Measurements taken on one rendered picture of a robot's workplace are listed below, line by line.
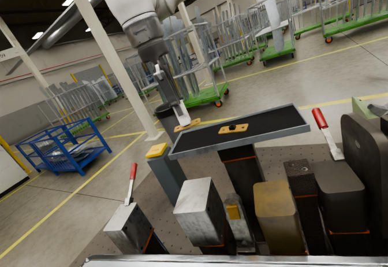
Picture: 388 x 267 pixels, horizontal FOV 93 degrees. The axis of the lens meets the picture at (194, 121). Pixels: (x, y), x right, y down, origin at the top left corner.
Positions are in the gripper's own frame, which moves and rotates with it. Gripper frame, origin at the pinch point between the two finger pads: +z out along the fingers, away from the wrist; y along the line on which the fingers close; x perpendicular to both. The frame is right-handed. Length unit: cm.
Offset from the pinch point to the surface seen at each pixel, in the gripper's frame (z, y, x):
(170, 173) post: 17.5, 0.9, -11.6
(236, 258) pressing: 24.9, 26.7, 2.9
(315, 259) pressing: 25.0, 30.3, 16.7
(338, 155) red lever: 16.3, 17.4, 30.6
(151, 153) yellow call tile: 9.3, -1.0, -14.9
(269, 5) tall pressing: -32, -556, 255
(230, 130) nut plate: 9.0, 3.3, 11.5
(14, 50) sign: -320, -905, -786
